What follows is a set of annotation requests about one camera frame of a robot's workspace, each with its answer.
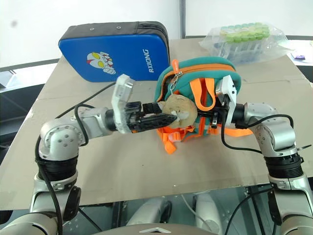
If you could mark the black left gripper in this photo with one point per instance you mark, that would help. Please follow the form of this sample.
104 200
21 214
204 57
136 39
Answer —
133 110

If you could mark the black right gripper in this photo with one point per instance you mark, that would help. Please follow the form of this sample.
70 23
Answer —
221 115

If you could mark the orange and teal backpack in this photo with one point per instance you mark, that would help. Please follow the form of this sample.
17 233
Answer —
210 67

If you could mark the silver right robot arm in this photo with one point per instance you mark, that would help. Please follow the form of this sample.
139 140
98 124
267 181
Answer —
276 137

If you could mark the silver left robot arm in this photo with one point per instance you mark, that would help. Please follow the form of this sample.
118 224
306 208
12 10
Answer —
58 137

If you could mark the brown cardboard sheet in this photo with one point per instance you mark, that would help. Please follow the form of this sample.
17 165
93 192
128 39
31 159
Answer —
137 166

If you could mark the clear plastic bag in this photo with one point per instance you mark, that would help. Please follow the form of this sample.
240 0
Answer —
244 52

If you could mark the blue cartoon kick pad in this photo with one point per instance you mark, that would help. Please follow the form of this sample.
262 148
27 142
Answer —
110 46

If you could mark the white rounded robot leg shell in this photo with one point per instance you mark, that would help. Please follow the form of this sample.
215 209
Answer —
149 210
207 208

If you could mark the green capped tube pack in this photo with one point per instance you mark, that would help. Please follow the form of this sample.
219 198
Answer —
244 33

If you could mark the black vertical pole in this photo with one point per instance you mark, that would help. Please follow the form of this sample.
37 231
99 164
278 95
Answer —
183 17

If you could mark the small purple item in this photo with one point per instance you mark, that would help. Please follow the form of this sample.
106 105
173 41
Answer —
300 56

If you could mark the white paper sheet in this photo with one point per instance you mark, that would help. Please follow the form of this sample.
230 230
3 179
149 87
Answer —
308 60

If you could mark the grey robot torso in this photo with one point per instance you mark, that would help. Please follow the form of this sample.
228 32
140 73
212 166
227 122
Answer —
156 230

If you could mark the dark desk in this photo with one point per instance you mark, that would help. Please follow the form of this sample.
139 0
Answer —
17 98

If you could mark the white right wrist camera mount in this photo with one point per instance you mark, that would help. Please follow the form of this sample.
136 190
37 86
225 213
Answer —
231 88

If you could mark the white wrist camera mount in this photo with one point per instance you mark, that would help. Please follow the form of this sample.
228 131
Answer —
119 93
231 88

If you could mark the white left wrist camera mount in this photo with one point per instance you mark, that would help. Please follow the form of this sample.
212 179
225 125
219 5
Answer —
119 93

